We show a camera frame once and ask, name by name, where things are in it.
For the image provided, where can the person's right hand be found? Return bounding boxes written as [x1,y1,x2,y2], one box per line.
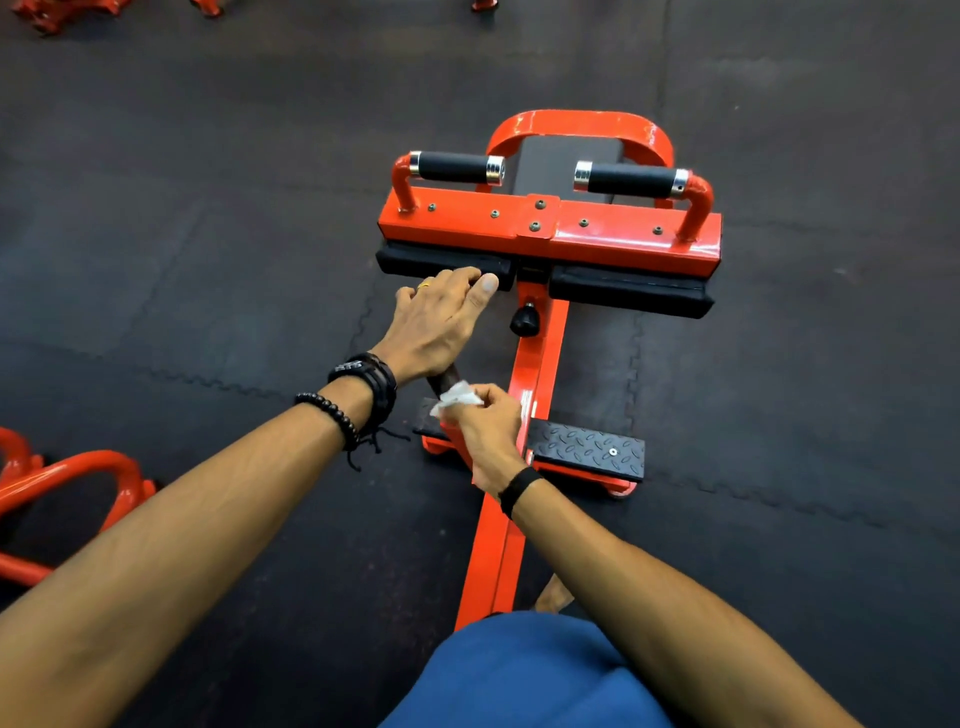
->
[439,383,531,495]

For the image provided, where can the person's left hand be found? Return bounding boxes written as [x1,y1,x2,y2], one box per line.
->
[371,266,501,386]

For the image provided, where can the black cushion pad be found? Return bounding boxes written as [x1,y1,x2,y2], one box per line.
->
[375,239,518,293]
[547,263,717,321]

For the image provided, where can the white tissue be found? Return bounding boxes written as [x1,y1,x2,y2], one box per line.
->
[429,380,486,420]

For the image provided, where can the person's right forearm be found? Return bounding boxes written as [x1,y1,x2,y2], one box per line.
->
[510,474,864,728]

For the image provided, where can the person's left forearm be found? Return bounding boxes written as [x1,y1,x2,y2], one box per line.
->
[0,375,376,728]

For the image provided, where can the black checker footplate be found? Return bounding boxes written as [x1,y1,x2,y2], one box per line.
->
[526,417,647,483]
[411,396,452,441]

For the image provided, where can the black wristband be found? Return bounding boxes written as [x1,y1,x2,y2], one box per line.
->
[498,465,546,521]

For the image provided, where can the person's bare foot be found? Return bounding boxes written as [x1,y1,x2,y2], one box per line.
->
[533,573,576,615]

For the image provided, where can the blue shorts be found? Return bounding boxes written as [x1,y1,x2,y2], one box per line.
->
[378,610,676,728]

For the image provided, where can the orange equipment base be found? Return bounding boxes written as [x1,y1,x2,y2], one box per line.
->
[10,0,133,36]

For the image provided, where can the orange gym machine frame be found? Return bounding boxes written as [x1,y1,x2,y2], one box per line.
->
[375,109,724,633]

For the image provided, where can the black cord wristbands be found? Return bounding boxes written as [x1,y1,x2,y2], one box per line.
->
[327,351,411,473]

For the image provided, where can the black foam handle grip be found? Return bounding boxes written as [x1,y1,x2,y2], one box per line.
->
[573,159,690,201]
[408,150,507,187]

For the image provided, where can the black beaded bracelet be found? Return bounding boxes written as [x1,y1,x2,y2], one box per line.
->
[293,391,362,453]

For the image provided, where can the orange tubular gym frame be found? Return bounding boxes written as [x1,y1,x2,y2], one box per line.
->
[0,426,159,588]

